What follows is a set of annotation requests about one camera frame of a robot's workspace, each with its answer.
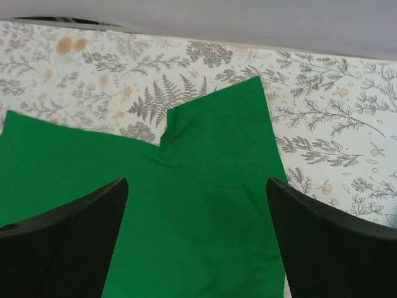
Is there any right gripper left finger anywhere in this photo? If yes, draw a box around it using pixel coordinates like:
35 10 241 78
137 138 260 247
1 178 128 298

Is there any floral tablecloth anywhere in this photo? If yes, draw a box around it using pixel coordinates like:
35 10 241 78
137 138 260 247
1 21 396 227

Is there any green t-shirt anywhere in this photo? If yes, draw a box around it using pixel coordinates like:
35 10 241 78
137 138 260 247
1 77 285 297

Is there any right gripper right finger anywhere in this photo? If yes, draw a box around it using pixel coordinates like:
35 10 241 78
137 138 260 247
266 178 396 297

